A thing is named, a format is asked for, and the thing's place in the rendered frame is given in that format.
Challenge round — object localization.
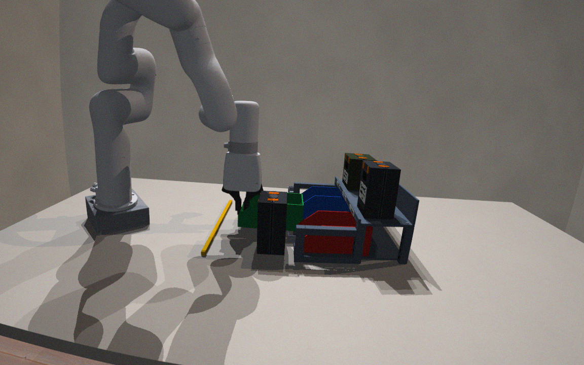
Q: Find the yellow bar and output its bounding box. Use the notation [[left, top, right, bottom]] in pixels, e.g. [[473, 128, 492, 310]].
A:
[[201, 200, 232, 256]]

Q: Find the blue open bin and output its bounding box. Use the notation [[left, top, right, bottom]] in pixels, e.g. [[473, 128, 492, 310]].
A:
[[302, 186, 351, 219]]

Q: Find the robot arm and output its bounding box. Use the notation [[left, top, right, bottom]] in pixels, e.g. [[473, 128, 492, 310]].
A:
[[89, 0, 259, 212]]

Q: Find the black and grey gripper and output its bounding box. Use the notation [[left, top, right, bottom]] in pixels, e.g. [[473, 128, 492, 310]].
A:
[[222, 151, 263, 214]]

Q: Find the dark grey case with orange latches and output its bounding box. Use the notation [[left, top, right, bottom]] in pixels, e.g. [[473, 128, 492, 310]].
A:
[[357, 160, 401, 220]]

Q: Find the dark blue metal shelf rack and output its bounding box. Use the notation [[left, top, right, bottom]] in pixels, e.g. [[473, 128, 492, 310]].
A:
[[287, 176, 419, 264]]

